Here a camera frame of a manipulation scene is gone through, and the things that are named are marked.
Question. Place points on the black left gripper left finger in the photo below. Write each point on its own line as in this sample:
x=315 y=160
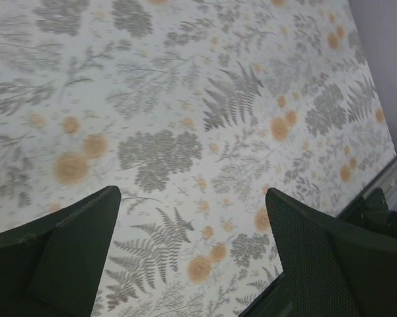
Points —
x=52 y=266

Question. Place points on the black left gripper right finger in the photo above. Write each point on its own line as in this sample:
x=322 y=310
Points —
x=337 y=264

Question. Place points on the floral tablecloth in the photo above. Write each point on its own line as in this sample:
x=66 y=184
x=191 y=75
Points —
x=194 y=109

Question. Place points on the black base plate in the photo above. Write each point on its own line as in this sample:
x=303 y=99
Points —
x=373 y=211

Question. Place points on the aluminium rail frame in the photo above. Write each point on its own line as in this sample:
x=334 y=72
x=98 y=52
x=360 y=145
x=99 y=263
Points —
x=386 y=180

